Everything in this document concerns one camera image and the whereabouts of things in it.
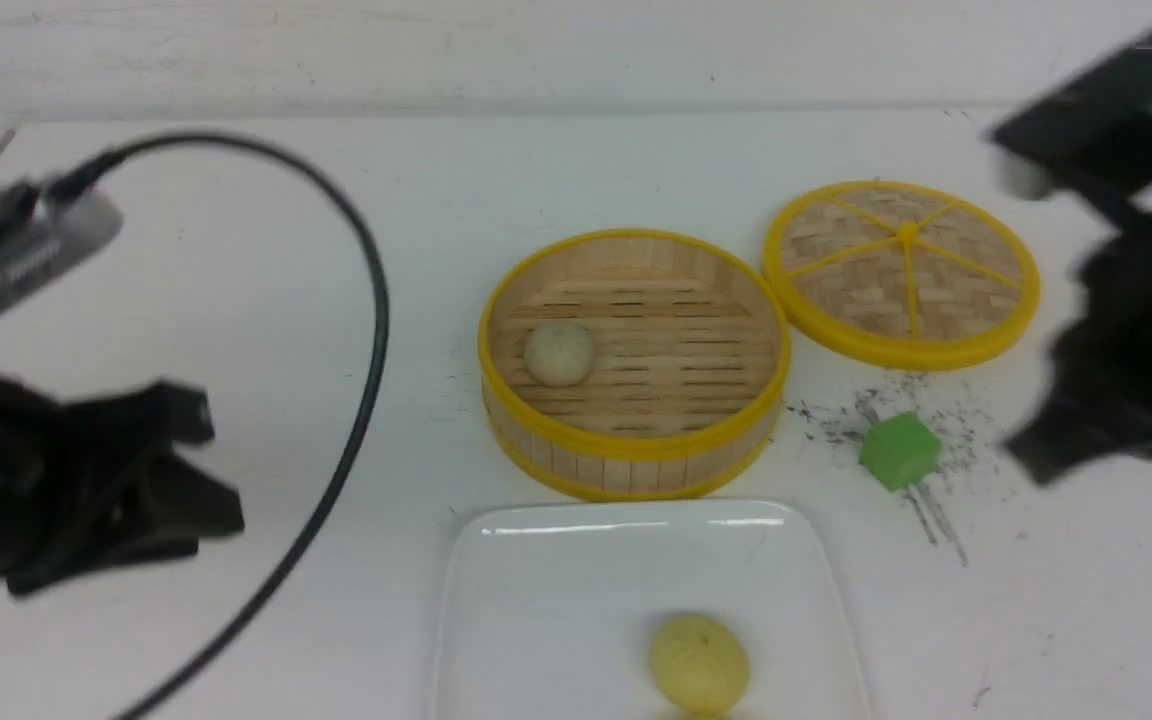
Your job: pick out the white steamed bun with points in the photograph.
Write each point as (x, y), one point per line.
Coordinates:
(560, 353)

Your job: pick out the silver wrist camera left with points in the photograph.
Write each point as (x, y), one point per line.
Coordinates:
(42, 238)

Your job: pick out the white square plate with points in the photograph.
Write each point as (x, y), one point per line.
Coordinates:
(548, 612)

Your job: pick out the green cube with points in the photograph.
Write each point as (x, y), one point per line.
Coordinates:
(900, 451)

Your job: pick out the yellow steamed bun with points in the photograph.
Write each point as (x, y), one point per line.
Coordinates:
(699, 665)

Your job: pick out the bamboo steamer lid yellow rim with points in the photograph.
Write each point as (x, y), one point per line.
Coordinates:
(899, 275)

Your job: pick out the bamboo steamer basket yellow rims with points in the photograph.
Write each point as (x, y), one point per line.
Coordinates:
(691, 355)

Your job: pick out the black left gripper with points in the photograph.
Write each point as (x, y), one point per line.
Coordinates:
(79, 496)

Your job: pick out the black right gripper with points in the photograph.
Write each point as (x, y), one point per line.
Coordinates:
(1092, 136)

